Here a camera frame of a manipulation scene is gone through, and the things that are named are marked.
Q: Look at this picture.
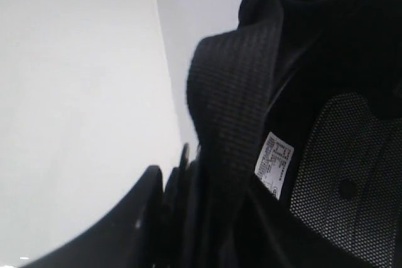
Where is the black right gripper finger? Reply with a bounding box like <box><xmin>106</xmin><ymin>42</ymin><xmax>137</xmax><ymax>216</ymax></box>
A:
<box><xmin>26</xmin><ymin>166</ymin><xmax>163</xmax><ymax>268</ymax></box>

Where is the black helmet with tinted visor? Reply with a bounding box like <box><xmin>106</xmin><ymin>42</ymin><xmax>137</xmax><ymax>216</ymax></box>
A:
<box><xmin>20</xmin><ymin>0</ymin><xmax>402</xmax><ymax>268</ymax></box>

